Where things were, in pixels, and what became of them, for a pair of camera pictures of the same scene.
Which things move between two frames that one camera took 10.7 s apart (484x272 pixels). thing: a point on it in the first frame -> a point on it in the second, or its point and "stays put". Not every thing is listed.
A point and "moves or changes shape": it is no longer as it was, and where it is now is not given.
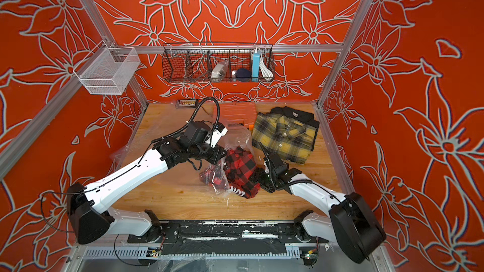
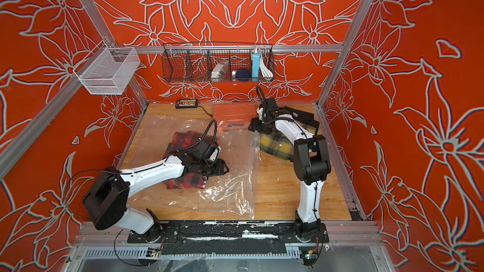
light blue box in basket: (256, 66) stays put
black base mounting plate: (225, 238) stays put
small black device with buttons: (186, 103) stays put
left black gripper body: (207, 152) -> (212, 167)
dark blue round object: (243, 75) stays put
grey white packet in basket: (219, 71) stays put
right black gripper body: (265, 181) -> (261, 125)
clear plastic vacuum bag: (237, 136) moves or changes shape
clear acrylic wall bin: (108, 70) stays put
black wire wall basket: (218, 62) stays put
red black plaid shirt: (237, 177) -> (180, 141)
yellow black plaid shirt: (289, 131) stays put
